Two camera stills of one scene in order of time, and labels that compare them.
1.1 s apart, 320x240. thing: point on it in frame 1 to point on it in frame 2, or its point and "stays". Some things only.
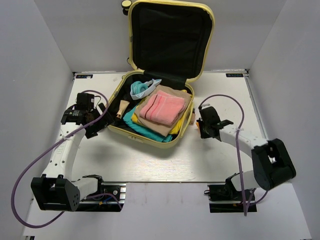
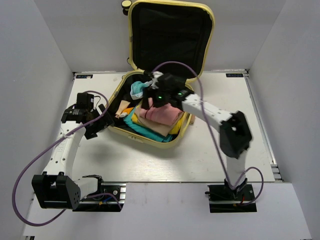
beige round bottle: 193,117 stays
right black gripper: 203,135 to 151,93
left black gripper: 104,121 stays
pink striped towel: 163,108 stays
